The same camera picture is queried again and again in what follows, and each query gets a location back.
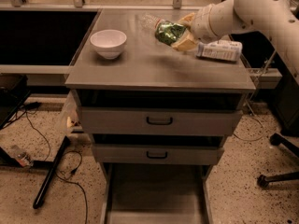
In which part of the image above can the grey drawer cabinet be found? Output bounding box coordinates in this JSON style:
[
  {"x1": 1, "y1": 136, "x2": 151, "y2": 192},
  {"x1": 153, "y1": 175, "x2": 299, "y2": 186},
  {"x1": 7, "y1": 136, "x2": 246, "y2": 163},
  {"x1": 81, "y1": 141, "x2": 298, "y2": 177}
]
[{"x1": 64, "y1": 8, "x2": 256, "y2": 224}]

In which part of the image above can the white ceramic bowl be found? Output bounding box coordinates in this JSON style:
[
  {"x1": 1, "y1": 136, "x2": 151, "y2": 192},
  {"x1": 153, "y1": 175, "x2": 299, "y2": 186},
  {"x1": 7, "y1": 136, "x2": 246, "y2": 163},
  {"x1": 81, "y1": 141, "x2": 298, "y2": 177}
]
[{"x1": 90, "y1": 30, "x2": 127, "y2": 60}]

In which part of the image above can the black floor cable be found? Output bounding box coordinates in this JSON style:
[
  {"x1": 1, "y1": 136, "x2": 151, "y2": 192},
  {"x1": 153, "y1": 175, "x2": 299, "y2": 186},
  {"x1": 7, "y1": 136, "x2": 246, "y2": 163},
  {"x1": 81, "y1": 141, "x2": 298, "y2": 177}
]
[{"x1": 18, "y1": 105, "x2": 89, "y2": 224}]

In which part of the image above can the white labelled plastic bottle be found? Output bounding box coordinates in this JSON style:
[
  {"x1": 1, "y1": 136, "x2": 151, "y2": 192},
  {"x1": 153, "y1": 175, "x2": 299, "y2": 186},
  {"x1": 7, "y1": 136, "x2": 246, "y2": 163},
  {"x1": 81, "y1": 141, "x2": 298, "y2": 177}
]
[{"x1": 196, "y1": 40, "x2": 243, "y2": 62}]

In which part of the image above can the clear plastic bag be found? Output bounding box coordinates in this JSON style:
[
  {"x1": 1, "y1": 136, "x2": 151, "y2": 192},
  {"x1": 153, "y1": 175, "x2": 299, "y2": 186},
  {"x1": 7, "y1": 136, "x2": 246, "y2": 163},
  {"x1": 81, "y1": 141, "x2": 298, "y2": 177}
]
[{"x1": 58, "y1": 92, "x2": 80, "y2": 135}]

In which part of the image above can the black box at left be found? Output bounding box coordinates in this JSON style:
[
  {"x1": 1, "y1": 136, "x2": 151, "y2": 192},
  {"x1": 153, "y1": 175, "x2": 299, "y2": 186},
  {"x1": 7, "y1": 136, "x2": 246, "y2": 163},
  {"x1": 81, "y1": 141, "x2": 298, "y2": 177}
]
[{"x1": 0, "y1": 74, "x2": 30, "y2": 129}]

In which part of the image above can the black table leg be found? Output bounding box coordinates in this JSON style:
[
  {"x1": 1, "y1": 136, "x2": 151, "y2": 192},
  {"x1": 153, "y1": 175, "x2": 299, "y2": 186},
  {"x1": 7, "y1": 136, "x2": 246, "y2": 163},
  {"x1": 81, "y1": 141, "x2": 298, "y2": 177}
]
[{"x1": 33, "y1": 136, "x2": 70, "y2": 209}]

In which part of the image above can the grey bottom drawer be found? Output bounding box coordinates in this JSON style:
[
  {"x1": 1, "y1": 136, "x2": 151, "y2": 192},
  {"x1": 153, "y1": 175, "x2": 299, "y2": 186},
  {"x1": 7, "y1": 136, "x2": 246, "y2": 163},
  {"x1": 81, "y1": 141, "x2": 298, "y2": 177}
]
[{"x1": 100, "y1": 163, "x2": 214, "y2": 224}]

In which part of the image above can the grey drawer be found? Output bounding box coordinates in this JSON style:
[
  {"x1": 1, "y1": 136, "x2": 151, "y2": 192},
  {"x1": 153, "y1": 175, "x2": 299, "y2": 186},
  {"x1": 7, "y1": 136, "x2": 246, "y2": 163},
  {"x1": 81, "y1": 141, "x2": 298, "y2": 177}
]
[
  {"x1": 100, "y1": 163, "x2": 214, "y2": 224},
  {"x1": 92, "y1": 144, "x2": 224, "y2": 165},
  {"x1": 78, "y1": 106, "x2": 242, "y2": 136}
]

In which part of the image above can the black office chair base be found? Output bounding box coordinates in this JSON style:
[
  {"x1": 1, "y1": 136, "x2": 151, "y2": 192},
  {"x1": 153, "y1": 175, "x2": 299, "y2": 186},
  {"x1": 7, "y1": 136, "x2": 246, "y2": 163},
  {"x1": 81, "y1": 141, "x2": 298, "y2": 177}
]
[{"x1": 256, "y1": 133, "x2": 299, "y2": 189}]

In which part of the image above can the green crushed can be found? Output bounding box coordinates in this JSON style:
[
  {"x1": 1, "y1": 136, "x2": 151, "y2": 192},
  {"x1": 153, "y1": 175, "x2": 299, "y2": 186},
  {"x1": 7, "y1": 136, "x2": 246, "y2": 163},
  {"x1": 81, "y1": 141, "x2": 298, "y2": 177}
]
[{"x1": 155, "y1": 21, "x2": 187, "y2": 46}]

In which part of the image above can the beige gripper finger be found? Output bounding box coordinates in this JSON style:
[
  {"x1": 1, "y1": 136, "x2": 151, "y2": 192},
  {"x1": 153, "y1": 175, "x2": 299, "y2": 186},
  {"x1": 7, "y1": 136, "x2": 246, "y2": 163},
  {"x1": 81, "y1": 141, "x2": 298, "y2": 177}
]
[
  {"x1": 178, "y1": 12, "x2": 195, "y2": 27},
  {"x1": 171, "y1": 30, "x2": 198, "y2": 51}
]

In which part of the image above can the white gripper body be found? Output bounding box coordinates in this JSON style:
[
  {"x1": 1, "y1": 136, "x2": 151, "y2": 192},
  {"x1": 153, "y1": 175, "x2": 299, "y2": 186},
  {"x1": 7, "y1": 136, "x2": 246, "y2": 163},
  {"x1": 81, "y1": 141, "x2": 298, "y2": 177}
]
[{"x1": 191, "y1": 4, "x2": 221, "y2": 43}]

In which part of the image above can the water bottle on floor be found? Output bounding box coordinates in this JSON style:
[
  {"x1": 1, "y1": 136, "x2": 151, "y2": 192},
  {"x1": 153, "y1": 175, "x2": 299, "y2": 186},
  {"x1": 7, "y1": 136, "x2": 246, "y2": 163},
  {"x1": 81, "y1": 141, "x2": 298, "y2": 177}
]
[{"x1": 11, "y1": 145, "x2": 34, "y2": 167}]

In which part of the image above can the clear plastic water bottle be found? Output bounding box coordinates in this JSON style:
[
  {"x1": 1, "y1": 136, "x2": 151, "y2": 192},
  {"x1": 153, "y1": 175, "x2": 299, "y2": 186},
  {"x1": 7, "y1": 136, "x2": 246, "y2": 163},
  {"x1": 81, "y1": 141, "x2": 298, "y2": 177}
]
[{"x1": 139, "y1": 14, "x2": 161, "y2": 32}]

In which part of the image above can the grey middle drawer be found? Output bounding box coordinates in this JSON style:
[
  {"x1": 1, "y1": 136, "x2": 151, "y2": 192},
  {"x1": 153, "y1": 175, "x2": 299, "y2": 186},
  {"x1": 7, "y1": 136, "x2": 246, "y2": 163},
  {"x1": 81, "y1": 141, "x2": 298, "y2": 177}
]
[{"x1": 92, "y1": 144, "x2": 224, "y2": 165}]

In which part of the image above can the grey top drawer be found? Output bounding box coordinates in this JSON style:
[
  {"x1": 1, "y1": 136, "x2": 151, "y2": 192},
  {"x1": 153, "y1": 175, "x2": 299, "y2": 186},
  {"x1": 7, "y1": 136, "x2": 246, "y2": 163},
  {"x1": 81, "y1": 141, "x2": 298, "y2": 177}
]
[{"x1": 78, "y1": 106, "x2": 242, "y2": 136}]

